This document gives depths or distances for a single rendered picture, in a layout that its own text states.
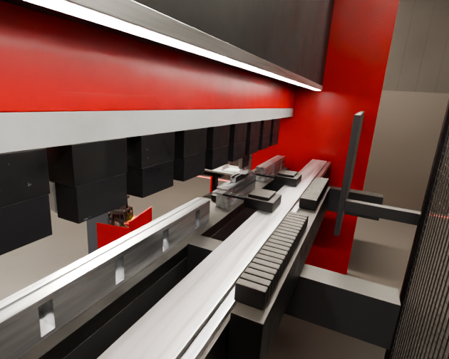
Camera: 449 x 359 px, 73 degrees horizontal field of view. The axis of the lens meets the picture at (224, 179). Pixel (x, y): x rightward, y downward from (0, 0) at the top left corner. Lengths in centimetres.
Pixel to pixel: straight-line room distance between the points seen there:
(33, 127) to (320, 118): 198
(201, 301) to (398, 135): 444
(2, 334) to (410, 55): 482
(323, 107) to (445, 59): 286
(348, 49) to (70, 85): 195
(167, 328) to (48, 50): 51
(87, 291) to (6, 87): 46
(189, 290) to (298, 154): 184
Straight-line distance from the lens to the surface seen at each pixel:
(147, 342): 56
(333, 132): 232
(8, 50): 59
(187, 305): 62
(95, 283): 81
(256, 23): 95
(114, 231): 140
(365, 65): 231
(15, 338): 73
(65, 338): 77
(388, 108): 484
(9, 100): 58
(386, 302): 95
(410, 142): 491
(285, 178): 146
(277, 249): 72
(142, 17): 47
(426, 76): 492
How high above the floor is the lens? 137
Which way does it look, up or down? 15 degrees down
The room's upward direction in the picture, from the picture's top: 4 degrees clockwise
